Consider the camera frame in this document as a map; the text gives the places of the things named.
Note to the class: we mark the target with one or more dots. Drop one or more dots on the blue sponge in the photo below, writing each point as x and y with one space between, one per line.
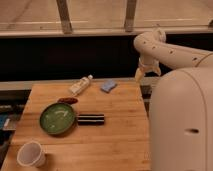
108 86

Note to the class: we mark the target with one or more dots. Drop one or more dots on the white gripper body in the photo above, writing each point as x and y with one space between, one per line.
148 64

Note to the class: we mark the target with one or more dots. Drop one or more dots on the black rectangular bar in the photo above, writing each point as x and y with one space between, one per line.
91 119

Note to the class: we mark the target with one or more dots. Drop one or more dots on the white plastic bottle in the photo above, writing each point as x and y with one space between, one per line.
81 85

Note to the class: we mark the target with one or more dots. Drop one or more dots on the green round plate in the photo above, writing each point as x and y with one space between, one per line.
57 118

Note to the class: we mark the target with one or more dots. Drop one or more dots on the white plastic cup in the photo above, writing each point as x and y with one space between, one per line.
31 154

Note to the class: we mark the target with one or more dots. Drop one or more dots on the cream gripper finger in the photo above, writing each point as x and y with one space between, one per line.
157 71
139 75

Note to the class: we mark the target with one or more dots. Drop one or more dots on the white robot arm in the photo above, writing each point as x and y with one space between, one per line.
181 103

